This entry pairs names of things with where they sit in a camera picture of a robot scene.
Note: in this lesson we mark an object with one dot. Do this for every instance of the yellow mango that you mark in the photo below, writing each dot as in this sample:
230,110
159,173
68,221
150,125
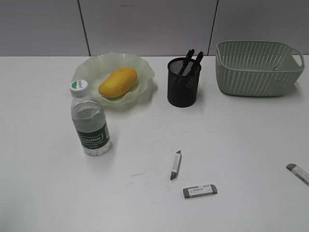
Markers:
118,83

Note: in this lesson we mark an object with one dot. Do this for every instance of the grey white eraser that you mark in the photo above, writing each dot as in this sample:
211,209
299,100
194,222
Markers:
199,191
176,165
299,173

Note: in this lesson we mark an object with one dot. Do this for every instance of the black marker pen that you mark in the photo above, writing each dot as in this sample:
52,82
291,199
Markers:
196,63
186,61

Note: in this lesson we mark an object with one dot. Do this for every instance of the clear water bottle green label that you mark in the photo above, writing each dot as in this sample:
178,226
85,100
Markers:
89,120

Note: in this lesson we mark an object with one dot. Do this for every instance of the black mesh pen holder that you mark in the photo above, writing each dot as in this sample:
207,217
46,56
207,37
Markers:
182,89

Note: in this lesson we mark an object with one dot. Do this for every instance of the green frosted wavy plate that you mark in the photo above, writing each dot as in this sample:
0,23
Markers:
96,70

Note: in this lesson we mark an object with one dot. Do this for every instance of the green plastic woven basket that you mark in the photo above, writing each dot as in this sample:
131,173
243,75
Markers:
244,68

